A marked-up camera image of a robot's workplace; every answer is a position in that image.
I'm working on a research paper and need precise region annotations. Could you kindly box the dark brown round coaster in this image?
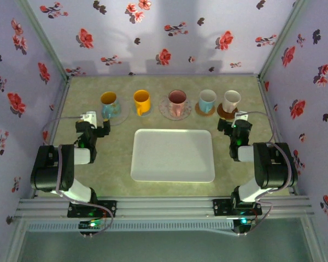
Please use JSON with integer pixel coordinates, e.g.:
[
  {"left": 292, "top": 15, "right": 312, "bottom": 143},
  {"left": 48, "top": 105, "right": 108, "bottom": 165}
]
[{"left": 216, "top": 102, "right": 239, "bottom": 120}]

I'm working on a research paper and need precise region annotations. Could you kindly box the blue floral mug yellow inside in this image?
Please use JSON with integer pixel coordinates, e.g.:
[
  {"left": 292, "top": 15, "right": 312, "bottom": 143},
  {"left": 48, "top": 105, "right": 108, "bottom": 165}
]
[{"left": 99, "top": 91, "right": 122, "bottom": 120}]

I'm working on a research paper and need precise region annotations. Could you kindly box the cream white mug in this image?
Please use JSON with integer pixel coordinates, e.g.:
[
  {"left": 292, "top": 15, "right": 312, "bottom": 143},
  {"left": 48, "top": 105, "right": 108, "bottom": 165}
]
[{"left": 222, "top": 90, "right": 242, "bottom": 113}]

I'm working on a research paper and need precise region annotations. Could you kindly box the cork round coaster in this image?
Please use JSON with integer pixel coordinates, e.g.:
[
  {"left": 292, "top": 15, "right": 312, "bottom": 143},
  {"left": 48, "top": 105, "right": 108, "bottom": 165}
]
[{"left": 194, "top": 100, "right": 216, "bottom": 117}]

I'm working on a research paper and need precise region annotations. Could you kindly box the light blue mug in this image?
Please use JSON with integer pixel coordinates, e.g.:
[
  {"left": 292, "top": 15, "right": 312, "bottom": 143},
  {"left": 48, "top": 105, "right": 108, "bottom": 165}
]
[{"left": 198, "top": 89, "right": 218, "bottom": 114}]

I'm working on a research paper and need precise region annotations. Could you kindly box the pink mug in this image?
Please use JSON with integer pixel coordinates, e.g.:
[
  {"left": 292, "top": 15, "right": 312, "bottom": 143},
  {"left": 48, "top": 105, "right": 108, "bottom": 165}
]
[{"left": 168, "top": 90, "right": 188, "bottom": 117}]

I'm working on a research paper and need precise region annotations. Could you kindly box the floral print round coaster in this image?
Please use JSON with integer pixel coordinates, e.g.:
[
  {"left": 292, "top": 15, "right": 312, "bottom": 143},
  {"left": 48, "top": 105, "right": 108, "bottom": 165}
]
[{"left": 158, "top": 95, "right": 192, "bottom": 121}]

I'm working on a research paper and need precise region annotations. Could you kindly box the white rectangular tray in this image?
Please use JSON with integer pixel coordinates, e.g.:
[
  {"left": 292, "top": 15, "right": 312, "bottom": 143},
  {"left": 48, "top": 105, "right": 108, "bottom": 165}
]
[{"left": 130, "top": 128, "right": 216, "bottom": 183}]

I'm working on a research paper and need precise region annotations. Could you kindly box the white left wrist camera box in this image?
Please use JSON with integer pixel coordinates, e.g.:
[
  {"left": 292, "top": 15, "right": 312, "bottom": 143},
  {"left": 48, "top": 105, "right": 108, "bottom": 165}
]
[{"left": 80, "top": 111, "right": 97, "bottom": 127}]

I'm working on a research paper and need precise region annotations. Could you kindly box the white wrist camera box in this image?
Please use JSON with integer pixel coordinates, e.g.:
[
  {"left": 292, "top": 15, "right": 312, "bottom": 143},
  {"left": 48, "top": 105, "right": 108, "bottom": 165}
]
[
  {"left": 80, "top": 111, "right": 97, "bottom": 127},
  {"left": 233, "top": 110, "right": 249, "bottom": 128}
]

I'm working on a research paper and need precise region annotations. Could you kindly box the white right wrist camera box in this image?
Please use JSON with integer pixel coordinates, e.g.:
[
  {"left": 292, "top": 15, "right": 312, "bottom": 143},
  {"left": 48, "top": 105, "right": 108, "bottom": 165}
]
[{"left": 233, "top": 110, "right": 249, "bottom": 128}]

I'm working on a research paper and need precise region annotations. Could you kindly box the lavender right arm cable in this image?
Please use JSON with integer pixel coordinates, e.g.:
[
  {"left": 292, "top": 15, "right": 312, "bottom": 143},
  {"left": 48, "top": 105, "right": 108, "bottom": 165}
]
[{"left": 236, "top": 110, "right": 295, "bottom": 237}]

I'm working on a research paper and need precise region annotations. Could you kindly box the lavender arm cable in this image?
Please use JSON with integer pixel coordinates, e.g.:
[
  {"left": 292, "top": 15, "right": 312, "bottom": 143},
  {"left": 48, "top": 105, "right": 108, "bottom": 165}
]
[
  {"left": 236, "top": 110, "right": 295, "bottom": 237},
  {"left": 40, "top": 116, "right": 116, "bottom": 239}
]

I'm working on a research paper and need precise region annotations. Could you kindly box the aluminium table side rail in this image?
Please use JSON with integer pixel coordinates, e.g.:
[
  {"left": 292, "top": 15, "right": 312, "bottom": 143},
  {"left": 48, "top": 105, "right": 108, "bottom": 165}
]
[
  {"left": 258, "top": 76, "right": 300, "bottom": 197},
  {"left": 30, "top": 77, "right": 72, "bottom": 199}
]

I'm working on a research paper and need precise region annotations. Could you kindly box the lavender left arm cable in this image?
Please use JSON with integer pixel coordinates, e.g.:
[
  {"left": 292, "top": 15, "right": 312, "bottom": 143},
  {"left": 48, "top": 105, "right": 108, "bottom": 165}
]
[{"left": 40, "top": 116, "right": 116, "bottom": 239}]

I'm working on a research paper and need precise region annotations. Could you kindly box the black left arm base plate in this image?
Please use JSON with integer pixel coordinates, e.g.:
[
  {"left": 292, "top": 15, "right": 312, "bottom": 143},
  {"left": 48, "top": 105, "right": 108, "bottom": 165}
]
[{"left": 67, "top": 200, "right": 118, "bottom": 218}]

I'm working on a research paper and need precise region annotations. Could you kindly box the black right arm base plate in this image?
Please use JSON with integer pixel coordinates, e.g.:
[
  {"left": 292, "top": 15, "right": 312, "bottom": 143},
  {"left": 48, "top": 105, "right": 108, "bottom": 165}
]
[{"left": 212, "top": 198, "right": 263, "bottom": 217}]

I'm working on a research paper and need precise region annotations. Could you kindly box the aluminium mounting rail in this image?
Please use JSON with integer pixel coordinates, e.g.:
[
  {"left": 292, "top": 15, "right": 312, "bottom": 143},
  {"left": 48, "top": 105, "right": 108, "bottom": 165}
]
[{"left": 15, "top": 195, "right": 315, "bottom": 219}]

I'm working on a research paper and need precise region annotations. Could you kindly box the aluminium frame post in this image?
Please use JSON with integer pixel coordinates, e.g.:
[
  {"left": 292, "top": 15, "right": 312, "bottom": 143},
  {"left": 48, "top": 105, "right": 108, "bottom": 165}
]
[
  {"left": 257, "top": 0, "right": 308, "bottom": 80},
  {"left": 16, "top": 0, "right": 72, "bottom": 81}
]

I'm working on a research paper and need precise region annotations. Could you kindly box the grey slotted cable duct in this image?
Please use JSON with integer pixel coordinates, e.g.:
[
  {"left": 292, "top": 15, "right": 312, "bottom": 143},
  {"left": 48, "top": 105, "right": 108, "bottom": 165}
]
[{"left": 26, "top": 219, "right": 236, "bottom": 233}]

